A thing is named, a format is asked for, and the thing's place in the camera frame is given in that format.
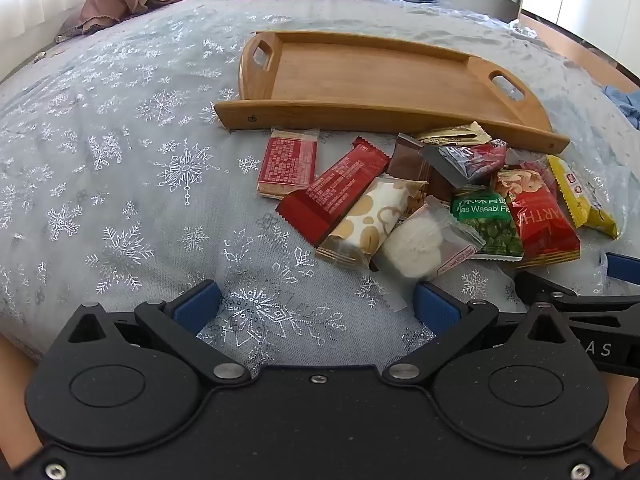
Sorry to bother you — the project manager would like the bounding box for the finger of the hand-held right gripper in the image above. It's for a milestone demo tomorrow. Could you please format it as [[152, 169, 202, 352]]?
[[605, 252, 640, 287], [514, 271, 578, 306]]

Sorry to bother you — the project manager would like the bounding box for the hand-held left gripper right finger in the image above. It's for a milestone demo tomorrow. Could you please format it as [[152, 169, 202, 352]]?
[[382, 280, 577, 386]]

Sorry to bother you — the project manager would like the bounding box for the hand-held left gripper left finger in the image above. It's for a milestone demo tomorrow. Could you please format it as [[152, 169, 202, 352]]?
[[65, 280, 251, 386]]

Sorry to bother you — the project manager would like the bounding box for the clear packet white pastry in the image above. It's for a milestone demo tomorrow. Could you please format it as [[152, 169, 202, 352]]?
[[370, 195, 487, 286]]

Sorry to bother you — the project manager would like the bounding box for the red nut packet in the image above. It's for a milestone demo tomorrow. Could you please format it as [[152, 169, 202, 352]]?
[[492, 162, 582, 268]]

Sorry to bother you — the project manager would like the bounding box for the green pea packet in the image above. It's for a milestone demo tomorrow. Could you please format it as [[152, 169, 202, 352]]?
[[450, 187, 525, 261]]

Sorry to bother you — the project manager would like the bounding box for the yellow snack packet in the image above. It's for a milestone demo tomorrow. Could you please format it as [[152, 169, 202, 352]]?
[[545, 154, 620, 240]]

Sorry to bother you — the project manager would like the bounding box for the white gold spotted packet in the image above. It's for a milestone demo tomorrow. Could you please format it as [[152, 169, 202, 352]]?
[[315, 175, 430, 273]]

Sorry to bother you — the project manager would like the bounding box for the grey and dark red packet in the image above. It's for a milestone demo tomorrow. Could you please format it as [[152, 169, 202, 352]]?
[[420, 140, 508, 188]]

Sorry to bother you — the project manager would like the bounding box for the brown snack packet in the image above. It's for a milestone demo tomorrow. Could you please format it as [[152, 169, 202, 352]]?
[[387, 132, 453, 206]]

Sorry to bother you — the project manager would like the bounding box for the long dark red bar packet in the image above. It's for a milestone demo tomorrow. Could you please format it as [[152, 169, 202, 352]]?
[[275, 136, 392, 247]]

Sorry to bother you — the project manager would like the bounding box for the red square cracker packet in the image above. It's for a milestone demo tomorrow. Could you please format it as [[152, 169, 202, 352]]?
[[256, 127, 321, 201]]

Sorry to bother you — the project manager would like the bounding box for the gold foil snack packet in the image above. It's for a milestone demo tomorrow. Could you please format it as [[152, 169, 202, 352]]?
[[412, 121, 493, 148]]

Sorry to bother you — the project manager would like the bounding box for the wooden tray with handles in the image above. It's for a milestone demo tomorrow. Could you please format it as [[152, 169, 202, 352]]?
[[212, 31, 571, 155]]

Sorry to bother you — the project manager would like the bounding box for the person's right hand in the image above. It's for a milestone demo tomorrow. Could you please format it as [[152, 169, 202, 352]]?
[[624, 385, 640, 467]]

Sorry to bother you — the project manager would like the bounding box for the snowflake print bed sheet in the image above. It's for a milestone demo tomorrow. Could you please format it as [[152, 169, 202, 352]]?
[[0, 0, 640, 376]]

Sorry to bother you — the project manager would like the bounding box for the light blue cloth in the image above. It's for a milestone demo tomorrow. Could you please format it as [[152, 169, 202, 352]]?
[[602, 85, 640, 131]]

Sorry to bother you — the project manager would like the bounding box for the white wardrobe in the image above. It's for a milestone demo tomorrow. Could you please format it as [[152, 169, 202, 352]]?
[[520, 0, 640, 81]]

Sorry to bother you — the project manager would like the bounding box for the mauve crumpled cloth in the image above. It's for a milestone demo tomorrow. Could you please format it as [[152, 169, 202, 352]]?
[[55, 0, 198, 43]]

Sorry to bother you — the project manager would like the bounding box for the wooden bed frame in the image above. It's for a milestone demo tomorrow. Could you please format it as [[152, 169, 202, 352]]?
[[510, 12, 640, 92]]

